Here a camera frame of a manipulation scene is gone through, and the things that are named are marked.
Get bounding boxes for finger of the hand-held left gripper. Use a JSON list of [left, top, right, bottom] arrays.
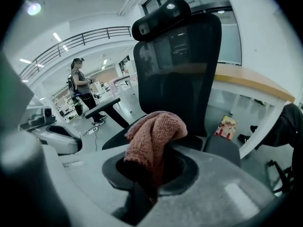
[[30, 124, 60, 140], [39, 132, 83, 155]]

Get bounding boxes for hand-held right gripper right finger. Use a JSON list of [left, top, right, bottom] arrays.
[[142, 143, 278, 227]]

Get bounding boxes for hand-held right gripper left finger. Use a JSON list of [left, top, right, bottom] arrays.
[[42, 145, 134, 215]]

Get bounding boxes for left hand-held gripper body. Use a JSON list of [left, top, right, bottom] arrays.
[[20, 106, 57, 131]]

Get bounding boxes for black chair armrest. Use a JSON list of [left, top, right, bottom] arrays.
[[84, 97, 130, 129]]

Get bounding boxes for reddish-brown fabric piece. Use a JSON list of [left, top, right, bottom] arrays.
[[123, 110, 189, 200]]

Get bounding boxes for black balcony railing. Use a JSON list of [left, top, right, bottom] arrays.
[[18, 26, 132, 80]]

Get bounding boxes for row of ceiling strip lights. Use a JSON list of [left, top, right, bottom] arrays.
[[18, 31, 70, 69]]

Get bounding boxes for white table with items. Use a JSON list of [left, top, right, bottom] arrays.
[[109, 72, 138, 114]]

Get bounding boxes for round ceiling light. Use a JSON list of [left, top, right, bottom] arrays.
[[27, 3, 42, 17]]

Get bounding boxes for wooden table with white legs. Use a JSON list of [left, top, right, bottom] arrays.
[[207, 63, 296, 160]]

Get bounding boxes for black mesh office chair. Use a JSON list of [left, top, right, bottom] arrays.
[[84, 0, 242, 169]]

